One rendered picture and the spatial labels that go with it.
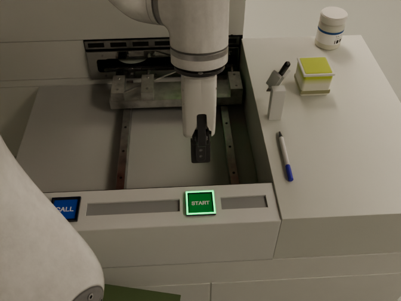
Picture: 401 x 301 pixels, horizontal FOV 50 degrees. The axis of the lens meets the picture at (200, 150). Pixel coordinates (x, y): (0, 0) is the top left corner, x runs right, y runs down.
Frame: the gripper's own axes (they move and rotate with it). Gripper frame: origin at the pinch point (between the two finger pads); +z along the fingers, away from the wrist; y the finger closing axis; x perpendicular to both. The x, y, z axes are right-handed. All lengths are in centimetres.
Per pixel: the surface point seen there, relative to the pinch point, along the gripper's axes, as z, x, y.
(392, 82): 76, 128, -179
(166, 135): 21.6, -7.3, -39.7
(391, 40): 66, 145, -224
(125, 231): 17.0, -14.2, 0.8
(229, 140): 19.9, 9.1, -33.4
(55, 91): 17, -41, -60
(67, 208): 14.6, -25.5, -3.6
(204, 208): 14.9, 0.8, -2.3
